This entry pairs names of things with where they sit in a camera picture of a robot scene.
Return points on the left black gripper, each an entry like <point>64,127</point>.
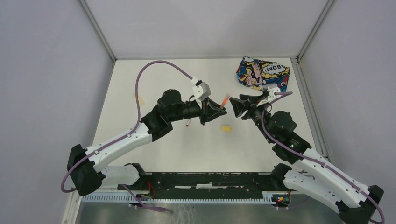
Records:
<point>210,104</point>

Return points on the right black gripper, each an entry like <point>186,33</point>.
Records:
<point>242,105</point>

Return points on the orange pen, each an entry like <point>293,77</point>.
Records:
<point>225,100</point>

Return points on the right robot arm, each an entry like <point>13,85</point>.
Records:
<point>305,170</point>

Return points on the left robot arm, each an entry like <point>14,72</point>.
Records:
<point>89,168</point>

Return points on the yellow pen cap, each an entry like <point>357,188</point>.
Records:
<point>226,128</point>

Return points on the comic print pencil pouch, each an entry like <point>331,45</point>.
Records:
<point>258,74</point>

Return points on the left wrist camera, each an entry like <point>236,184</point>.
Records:
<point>200,89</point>

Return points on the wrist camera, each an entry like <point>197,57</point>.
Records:
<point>269,94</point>
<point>200,89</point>

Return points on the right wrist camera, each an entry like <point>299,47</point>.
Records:
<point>269,94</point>

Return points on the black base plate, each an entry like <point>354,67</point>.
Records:
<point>248,185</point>

